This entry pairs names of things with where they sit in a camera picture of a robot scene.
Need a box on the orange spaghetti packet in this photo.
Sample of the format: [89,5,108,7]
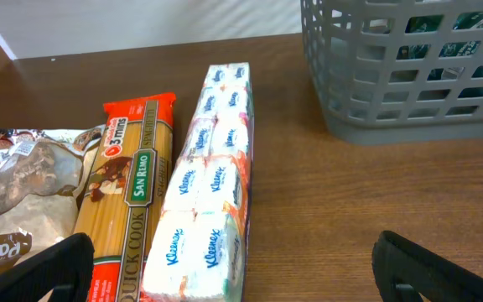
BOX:
[74,92,176,302]

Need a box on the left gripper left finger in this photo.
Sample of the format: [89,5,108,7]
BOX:
[0,232,94,302]

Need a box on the green coffee bag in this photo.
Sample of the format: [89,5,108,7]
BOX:
[397,12,483,97]

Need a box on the grey plastic basket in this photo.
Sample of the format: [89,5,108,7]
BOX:
[300,0,483,145]

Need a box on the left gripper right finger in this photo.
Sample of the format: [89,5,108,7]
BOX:
[371,231,483,302]

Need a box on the brown white pastry bag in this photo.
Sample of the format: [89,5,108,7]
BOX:
[0,125,105,274]

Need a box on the Kleenex tissue multipack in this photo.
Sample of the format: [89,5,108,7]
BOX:
[141,62,254,301]

